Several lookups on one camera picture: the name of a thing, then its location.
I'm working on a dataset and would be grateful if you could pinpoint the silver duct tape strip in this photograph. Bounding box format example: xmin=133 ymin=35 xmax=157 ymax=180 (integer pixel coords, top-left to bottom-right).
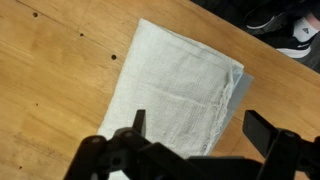
xmin=209 ymin=66 xmax=254 ymax=158

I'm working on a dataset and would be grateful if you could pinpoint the white woven towel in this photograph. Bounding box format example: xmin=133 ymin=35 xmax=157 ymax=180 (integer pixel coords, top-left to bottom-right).
xmin=96 ymin=18 xmax=245 ymax=180

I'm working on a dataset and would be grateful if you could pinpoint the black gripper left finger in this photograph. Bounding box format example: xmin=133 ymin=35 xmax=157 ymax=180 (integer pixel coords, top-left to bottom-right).
xmin=63 ymin=109 xmax=188 ymax=180

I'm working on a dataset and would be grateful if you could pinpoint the white sock black logo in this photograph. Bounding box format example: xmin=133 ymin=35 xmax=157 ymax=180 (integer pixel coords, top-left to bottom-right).
xmin=292 ymin=16 xmax=320 ymax=44

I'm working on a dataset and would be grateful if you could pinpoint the black sneaker white sole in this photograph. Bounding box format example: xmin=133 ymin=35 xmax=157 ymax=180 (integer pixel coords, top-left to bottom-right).
xmin=244 ymin=4 xmax=294 ymax=31
xmin=263 ymin=28 xmax=316 ymax=60

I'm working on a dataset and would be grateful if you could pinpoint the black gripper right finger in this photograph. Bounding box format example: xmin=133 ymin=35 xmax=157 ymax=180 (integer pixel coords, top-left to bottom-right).
xmin=242 ymin=109 xmax=320 ymax=180

